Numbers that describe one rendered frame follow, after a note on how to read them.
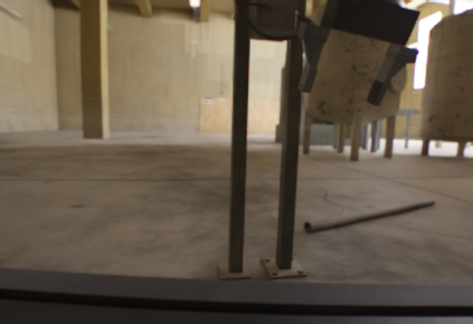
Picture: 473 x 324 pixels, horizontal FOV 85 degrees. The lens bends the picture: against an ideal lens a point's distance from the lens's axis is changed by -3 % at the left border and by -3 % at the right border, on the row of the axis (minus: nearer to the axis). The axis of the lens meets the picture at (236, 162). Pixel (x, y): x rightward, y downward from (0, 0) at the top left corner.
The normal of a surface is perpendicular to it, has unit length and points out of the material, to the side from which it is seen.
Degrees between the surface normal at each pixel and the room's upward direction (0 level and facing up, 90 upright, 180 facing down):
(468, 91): 90
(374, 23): 113
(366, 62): 90
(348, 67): 90
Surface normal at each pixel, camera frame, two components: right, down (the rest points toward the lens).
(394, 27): 0.07, 0.52
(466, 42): -0.65, 0.08
